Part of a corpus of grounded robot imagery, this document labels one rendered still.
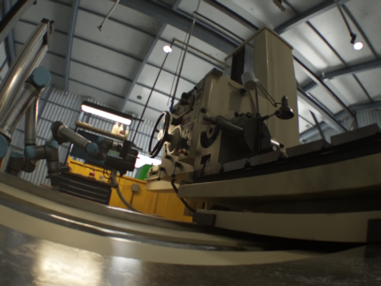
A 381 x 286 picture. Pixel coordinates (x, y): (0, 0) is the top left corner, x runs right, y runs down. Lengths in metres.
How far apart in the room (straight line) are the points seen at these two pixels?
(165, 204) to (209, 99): 3.02
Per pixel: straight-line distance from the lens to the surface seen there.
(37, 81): 1.18
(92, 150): 1.35
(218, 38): 6.52
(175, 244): 0.44
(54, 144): 1.20
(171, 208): 4.35
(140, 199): 4.14
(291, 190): 0.58
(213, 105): 1.61
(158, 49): 11.28
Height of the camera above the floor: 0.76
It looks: 19 degrees up
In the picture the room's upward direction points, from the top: 10 degrees clockwise
